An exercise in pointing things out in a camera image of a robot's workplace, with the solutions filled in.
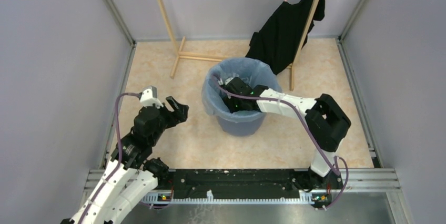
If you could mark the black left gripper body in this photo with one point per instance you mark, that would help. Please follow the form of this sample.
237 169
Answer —
170 119

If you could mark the light blue plastic trash bag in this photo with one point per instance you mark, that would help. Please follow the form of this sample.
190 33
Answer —
250 78

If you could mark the blue plastic trash bin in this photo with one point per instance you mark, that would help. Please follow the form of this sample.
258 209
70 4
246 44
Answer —
241 129

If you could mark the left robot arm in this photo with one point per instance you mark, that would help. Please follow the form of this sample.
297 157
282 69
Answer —
129 175

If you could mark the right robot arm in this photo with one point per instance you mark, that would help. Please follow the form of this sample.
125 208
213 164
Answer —
322 118

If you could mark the black t-shirt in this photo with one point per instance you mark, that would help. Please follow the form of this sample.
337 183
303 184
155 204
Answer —
276 43

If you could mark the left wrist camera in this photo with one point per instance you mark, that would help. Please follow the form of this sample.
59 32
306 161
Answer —
149 97

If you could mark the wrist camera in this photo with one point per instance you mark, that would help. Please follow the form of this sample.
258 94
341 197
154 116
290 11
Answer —
224 82
149 97

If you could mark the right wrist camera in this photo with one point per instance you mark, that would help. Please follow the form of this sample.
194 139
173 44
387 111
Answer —
224 82

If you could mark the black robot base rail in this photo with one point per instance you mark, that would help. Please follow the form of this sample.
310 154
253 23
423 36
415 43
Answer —
241 184

